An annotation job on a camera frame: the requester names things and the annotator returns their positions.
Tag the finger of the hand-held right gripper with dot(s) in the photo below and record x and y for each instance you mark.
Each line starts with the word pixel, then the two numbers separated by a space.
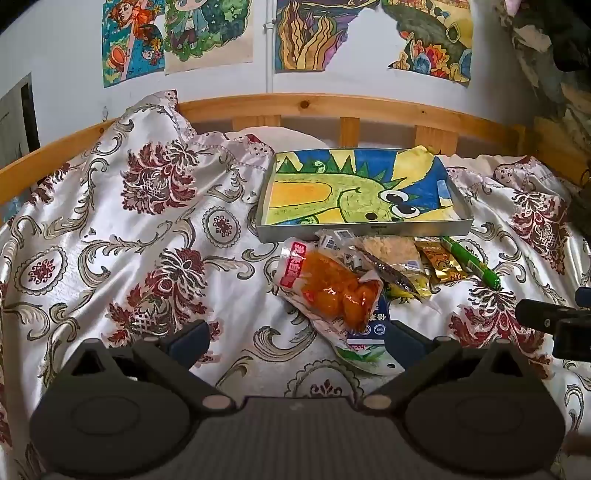
pixel 540 314

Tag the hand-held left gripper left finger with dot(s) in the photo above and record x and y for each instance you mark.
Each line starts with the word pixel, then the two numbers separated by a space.
pixel 189 344

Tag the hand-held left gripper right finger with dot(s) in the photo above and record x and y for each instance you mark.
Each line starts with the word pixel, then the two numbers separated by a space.
pixel 406 346

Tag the dark blue stick packet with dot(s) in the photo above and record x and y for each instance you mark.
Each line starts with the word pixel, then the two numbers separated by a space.
pixel 378 327

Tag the white green snack packet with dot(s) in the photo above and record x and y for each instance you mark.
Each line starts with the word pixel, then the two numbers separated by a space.
pixel 364 362

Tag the dark brown snack packet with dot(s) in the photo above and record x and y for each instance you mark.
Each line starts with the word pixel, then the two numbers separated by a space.
pixel 385 272

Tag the green stick packet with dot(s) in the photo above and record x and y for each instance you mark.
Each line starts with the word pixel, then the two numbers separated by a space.
pixel 471 265

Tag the gold snack packet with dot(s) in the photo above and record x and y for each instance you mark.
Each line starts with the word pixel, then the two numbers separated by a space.
pixel 441 265

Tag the clear packet of orange pieces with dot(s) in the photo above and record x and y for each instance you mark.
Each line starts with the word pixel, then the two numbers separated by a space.
pixel 332 286

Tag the rice cracker packet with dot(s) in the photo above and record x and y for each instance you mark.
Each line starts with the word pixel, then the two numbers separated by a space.
pixel 392 251

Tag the metal tray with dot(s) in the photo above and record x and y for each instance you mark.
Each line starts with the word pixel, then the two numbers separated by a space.
pixel 323 233

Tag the floral satin blanket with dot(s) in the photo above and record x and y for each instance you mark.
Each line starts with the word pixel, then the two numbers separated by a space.
pixel 115 230

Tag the white pillow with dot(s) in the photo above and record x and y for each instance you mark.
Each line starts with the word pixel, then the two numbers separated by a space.
pixel 281 136

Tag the hanging dark clothing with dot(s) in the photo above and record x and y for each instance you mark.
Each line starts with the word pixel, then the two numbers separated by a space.
pixel 549 60

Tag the grey wall panel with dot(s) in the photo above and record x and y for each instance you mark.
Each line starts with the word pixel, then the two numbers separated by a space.
pixel 18 120

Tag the torn dark green wall drawing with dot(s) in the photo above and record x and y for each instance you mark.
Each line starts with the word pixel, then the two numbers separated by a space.
pixel 429 41

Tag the white wall pipe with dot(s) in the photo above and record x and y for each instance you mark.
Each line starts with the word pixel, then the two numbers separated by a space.
pixel 270 55

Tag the cartoon girl wall drawing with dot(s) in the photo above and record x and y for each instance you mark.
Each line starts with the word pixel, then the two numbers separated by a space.
pixel 129 41

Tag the green-haired child wall drawing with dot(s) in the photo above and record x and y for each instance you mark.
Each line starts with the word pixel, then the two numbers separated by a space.
pixel 207 32

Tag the torn purple swirl wall drawing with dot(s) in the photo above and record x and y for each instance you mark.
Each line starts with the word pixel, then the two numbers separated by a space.
pixel 314 37

